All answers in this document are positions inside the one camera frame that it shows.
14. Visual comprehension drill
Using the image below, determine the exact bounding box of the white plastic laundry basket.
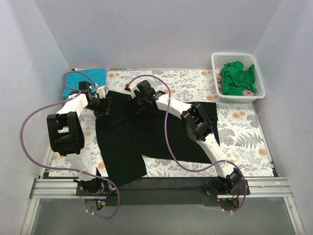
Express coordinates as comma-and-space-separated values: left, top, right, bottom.
211, 52, 266, 103

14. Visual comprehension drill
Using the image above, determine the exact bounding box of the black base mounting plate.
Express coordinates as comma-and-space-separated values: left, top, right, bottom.
74, 177, 250, 207

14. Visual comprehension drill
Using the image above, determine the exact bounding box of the folded teal t shirt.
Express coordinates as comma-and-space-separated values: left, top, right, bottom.
66, 68, 107, 89

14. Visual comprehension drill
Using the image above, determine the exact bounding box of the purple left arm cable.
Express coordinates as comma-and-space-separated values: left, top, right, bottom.
19, 70, 121, 220

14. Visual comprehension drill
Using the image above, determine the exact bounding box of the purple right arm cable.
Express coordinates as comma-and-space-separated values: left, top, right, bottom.
127, 74, 247, 213

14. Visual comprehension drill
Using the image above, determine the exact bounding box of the black t shirt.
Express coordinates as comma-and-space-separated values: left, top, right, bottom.
95, 91, 211, 187

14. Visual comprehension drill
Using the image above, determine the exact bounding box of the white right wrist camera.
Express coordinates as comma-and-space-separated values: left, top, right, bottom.
125, 83, 140, 99

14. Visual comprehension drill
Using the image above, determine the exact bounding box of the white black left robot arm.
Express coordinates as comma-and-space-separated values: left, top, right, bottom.
46, 81, 110, 196

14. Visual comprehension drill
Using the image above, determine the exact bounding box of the green t shirt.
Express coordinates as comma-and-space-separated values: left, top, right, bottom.
220, 61, 257, 96

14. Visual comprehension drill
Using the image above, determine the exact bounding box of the floral patterned table mat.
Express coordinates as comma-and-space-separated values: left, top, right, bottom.
48, 69, 274, 177

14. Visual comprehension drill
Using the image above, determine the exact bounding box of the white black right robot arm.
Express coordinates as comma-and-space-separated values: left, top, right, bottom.
124, 75, 248, 196

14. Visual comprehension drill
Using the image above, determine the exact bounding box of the aluminium frame rail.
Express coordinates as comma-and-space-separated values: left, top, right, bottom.
30, 177, 293, 199

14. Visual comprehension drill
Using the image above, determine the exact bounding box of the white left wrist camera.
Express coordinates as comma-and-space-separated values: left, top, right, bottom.
95, 86, 109, 99

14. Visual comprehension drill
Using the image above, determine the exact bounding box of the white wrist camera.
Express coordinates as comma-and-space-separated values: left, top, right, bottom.
95, 86, 109, 99
125, 83, 140, 99

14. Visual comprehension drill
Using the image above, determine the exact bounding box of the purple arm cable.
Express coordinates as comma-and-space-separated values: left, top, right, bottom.
19, 70, 121, 220
127, 74, 247, 213

